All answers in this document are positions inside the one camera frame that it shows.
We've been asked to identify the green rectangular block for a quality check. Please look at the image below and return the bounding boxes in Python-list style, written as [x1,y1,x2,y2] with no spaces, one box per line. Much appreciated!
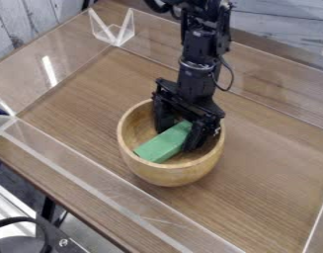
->
[133,121,192,163]

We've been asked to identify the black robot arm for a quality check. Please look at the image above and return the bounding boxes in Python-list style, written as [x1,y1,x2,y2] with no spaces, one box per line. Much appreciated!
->
[144,0,233,151]

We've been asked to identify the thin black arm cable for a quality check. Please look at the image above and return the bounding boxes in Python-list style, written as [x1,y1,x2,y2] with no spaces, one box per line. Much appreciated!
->
[208,55,235,93]

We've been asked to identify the clear acrylic tray enclosure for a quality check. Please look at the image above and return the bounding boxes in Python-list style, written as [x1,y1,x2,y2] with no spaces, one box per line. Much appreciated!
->
[0,2,323,253]

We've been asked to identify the black cable loop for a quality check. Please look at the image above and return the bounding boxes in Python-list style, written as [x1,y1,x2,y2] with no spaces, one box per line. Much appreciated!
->
[0,216,53,253]

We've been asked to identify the brown wooden bowl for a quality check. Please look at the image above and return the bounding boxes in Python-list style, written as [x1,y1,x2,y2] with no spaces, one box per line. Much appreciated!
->
[116,99,225,187]

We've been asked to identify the black table leg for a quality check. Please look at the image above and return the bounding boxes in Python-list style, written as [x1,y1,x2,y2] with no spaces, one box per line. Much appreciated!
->
[41,197,54,222]

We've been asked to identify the black metal base plate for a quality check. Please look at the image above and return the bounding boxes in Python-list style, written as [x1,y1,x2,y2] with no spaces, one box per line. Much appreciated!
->
[35,225,89,253]

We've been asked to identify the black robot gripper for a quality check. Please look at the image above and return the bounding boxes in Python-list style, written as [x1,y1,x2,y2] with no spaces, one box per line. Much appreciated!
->
[152,59,225,152]

